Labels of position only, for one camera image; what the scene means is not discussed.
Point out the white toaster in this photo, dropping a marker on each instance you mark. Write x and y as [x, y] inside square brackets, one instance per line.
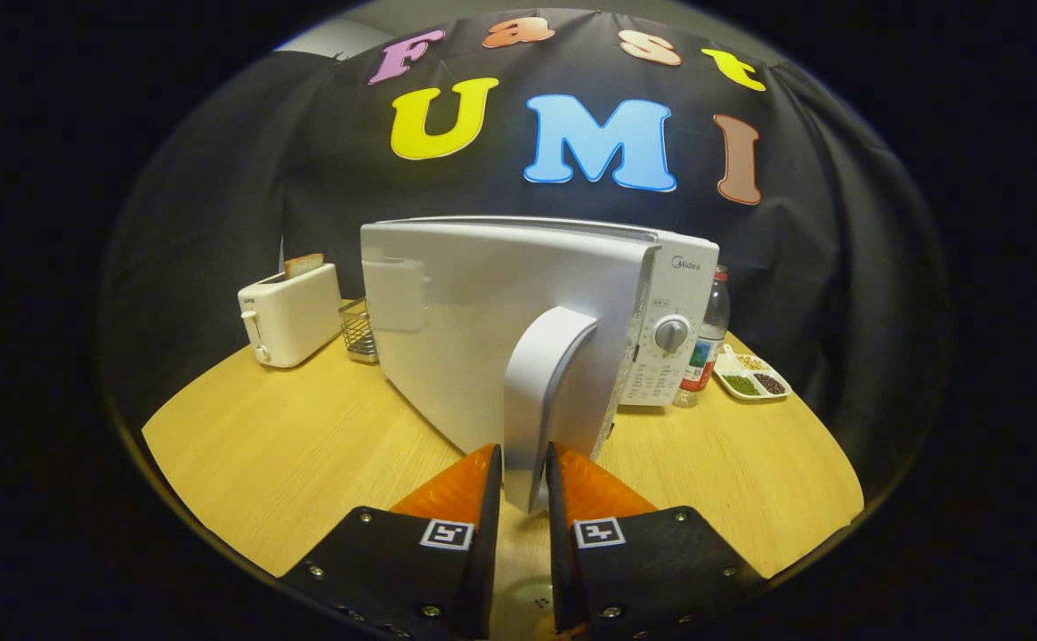
[291, 316]

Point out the divided dish with beans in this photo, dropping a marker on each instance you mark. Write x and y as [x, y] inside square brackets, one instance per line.
[754, 378]

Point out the clear plastic water bottle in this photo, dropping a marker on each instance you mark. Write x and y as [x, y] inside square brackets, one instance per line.
[712, 329]

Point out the black backdrop cloth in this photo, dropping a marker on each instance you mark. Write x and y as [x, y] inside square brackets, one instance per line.
[215, 196]

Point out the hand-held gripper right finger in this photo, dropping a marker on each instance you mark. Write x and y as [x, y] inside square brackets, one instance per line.
[561, 543]

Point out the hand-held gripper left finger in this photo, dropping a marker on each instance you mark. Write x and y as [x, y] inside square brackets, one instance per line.
[482, 534]

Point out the toast slice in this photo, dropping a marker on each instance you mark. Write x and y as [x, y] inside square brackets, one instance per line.
[304, 264]

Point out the white microwave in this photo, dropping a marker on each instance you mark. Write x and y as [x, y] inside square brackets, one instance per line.
[482, 312]

